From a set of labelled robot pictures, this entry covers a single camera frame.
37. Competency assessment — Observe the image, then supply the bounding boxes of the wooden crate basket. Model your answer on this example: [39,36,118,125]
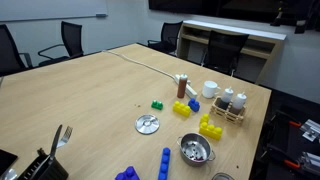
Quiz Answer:
[211,96,246,125]

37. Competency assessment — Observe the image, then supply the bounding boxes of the brown sauce bottle white cap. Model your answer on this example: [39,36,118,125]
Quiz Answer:
[230,93,247,115]

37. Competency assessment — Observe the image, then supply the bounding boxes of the green toy block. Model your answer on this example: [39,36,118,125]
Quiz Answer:
[151,100,163,110]

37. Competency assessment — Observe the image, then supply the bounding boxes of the silver metal lid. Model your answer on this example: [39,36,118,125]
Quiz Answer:
[135,114,160,135]

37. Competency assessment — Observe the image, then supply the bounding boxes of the small blue toy block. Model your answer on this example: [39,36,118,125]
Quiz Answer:
[188,98,200,112]

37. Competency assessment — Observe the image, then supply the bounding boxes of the white mug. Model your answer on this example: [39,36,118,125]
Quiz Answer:
[202,81,221,98]

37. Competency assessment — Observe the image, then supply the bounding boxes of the black office chair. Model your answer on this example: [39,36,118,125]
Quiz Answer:
[38,21,84,66]
[202,30,249,76]
[0,25,33,76]
[147,21,182,54]

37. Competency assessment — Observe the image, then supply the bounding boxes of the long blue toy block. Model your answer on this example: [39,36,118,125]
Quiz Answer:
[158,147,171,180]

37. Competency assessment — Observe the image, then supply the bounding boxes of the large yellow toy block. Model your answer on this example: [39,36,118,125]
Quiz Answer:
[199,114,223,140]

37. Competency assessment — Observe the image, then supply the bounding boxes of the small steel pot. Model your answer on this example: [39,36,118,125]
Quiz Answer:
[177,133,216,167]

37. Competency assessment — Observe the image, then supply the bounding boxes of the blue wide toy block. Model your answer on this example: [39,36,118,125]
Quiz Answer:
[115,166,140,180]

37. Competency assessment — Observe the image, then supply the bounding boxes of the wooden sideboard shelf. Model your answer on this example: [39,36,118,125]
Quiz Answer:
[177,20,285,84]

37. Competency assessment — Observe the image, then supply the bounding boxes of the black utensil holder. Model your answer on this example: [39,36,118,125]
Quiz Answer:
[18,148,69,180]

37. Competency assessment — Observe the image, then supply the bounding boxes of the whiteboard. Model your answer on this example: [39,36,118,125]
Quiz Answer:
[0,0,108,21]

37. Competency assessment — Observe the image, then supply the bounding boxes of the white power cable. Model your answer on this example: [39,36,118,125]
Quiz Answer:
[102,49,177,80]

